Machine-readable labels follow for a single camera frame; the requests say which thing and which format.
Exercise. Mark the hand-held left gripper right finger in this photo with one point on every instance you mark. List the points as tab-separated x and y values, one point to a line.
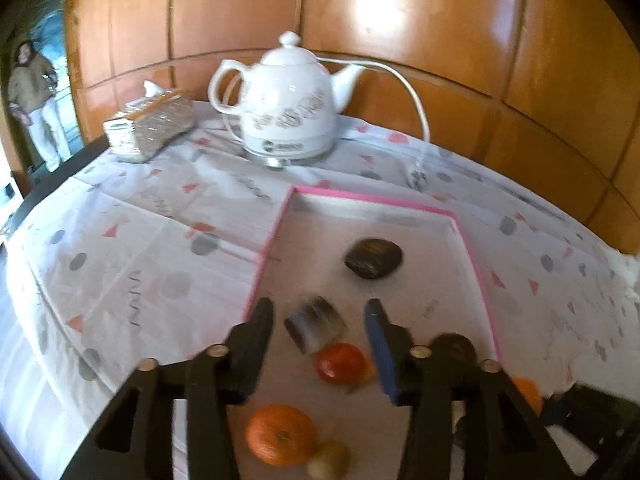
382	355

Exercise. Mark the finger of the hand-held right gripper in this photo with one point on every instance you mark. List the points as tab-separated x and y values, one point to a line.
552	410

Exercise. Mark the white floral electric kettle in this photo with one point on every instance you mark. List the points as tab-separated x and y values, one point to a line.
285	100

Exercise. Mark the brown taro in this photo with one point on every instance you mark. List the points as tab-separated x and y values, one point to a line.
452	347

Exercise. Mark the dark brown chestnut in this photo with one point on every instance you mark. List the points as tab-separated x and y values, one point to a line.
372	258

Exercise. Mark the white patterned tablecloth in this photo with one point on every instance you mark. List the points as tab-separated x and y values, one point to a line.
150	240

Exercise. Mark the wooden framed glass door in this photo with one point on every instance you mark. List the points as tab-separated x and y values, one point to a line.
50	20

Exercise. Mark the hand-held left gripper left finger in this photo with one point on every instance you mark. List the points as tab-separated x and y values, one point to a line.
257	340

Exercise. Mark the small yellow-green plum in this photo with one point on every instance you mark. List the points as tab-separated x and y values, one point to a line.
328	461

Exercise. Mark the red tomato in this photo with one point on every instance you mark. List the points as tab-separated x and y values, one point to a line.
340	364

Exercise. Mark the brown mottled block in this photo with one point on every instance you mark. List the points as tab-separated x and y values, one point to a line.
315	322

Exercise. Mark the patterned tissue box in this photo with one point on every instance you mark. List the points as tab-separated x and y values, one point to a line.
150	125

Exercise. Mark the orange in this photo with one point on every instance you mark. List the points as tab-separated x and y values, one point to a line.
527	392
280	435

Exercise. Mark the silver kettle base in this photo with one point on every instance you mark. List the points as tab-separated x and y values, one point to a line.
285	156

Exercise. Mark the pink-edged white tray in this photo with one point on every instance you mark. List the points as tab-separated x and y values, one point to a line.
400	240

